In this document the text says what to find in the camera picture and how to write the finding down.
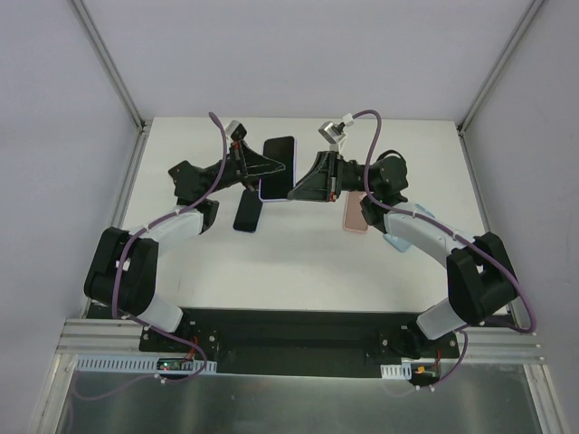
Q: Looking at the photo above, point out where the blue phone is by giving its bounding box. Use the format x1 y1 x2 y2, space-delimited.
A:
233 190 263 233

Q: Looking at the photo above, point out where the light blue phone case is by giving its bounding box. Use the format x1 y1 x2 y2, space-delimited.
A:
384 203 438 255

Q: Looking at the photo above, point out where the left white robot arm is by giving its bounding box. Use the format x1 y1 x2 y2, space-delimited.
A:
84 139 285 352

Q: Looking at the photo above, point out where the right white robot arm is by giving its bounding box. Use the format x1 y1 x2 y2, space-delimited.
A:
288 150 517 357

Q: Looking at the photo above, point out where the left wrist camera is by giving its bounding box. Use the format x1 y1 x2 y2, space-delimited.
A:
224 120 247 142

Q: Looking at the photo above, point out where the left aluminium frame post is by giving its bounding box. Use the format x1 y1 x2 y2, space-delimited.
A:
67 0 153 135

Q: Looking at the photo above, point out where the aluminium frame post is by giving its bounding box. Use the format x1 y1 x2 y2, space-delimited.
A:
456 0 548 137
67 0 153 135

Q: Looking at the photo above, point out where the right aluminium frame post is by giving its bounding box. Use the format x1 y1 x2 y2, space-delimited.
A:
456 0 548 137

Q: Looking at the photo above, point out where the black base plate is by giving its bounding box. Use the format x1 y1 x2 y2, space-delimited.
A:
138 308 460 378

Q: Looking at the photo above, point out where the right white cable duct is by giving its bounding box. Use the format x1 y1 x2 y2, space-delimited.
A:
380 362 413 381

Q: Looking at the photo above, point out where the white cable duct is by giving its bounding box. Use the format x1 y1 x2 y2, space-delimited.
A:
76 354 217 375
380 362 413 381

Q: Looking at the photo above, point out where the left white cable duct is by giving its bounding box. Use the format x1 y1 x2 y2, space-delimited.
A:
76 354 217 375

